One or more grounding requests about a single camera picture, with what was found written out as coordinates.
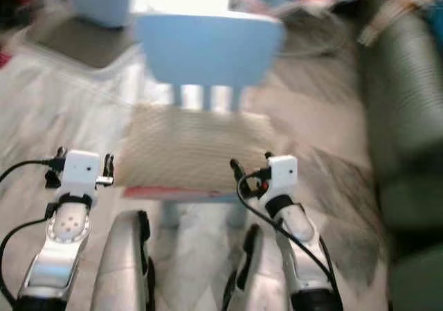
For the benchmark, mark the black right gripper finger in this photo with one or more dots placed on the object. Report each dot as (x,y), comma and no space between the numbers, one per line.
(268,156)
(239,174)

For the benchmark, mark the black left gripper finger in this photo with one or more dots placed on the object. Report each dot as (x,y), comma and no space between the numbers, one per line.
(109,169)
(61,153)

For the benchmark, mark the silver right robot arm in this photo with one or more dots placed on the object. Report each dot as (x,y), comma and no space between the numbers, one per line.
(304,252)

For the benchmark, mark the dark green fabric sofa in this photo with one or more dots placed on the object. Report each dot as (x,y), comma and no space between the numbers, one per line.
(408,117)

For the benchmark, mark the silver left robot leg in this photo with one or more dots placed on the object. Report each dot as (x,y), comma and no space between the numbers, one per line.
(124,262)

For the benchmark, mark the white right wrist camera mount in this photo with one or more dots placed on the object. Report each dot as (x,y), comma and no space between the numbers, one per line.
(282,174)

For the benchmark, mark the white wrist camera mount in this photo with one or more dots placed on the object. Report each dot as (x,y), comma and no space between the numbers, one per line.
(80,170)
(282,174)

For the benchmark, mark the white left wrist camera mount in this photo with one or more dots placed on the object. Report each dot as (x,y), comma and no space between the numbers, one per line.
(80,170)

